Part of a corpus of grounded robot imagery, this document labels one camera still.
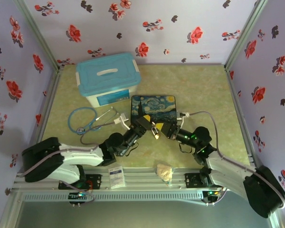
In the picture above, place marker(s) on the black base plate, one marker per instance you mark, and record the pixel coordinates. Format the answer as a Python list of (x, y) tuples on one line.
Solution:
[(96, 181), (191, 180)]

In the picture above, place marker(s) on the aluminium corner post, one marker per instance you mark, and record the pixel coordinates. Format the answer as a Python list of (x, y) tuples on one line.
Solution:
[(38, 33), (245, 33)]

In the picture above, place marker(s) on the brass padlock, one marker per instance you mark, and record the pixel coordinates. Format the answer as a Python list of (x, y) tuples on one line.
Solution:
[(156, 135)]

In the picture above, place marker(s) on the aluminium side rail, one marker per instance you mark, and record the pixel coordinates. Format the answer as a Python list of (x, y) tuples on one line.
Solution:
[(51, 95), (235, 95)]

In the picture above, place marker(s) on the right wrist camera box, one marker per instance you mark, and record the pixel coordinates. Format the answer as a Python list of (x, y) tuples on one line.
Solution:
[(181, 116)]

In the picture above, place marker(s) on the aluminium table edge rail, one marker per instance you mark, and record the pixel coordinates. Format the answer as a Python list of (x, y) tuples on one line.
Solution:
[(142, 178)]

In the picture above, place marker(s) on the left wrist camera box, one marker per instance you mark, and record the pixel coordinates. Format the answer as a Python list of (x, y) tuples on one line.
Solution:
[(121, 120)]

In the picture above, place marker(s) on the blue stethoscope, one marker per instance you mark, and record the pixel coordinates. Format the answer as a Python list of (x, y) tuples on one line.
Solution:
[(80, 130)]

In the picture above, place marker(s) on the blue lidded storage box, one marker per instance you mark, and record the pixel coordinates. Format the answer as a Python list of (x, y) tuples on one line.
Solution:
[(104, 78)]

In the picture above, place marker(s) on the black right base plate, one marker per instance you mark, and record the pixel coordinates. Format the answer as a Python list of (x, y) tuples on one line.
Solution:
[(191, 180)]

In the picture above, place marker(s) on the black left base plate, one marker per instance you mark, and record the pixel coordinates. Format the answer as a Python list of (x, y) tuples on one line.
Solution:
[(96, 181)]

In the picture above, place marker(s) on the circuit board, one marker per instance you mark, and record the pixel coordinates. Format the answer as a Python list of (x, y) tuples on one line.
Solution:
[(78, 196), (212, 193)]

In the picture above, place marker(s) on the bag of beige cotton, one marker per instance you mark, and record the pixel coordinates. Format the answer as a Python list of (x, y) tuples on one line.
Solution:
[(165, 173)]

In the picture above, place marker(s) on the grey metal panel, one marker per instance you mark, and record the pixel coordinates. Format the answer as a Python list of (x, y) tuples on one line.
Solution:
[(142, 213)]

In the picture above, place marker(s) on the left circuit board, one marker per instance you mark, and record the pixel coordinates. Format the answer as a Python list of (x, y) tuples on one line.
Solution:
[(78, 196)]

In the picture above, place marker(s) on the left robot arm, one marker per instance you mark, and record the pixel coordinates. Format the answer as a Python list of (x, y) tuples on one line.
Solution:
[(42, 159)]

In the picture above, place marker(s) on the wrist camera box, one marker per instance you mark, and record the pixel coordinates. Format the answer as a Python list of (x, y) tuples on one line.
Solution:
[(181, 116), (121, 120)]

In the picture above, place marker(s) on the white sealed packet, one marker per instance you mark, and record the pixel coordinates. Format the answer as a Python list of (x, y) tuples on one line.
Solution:
[(116, 177)]

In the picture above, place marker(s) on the starry night tin box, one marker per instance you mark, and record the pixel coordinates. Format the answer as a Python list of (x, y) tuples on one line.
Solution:
[(154, 104)]

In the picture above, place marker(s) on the right circuit board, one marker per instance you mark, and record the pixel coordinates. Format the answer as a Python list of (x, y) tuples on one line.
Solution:
[(212, 193)]

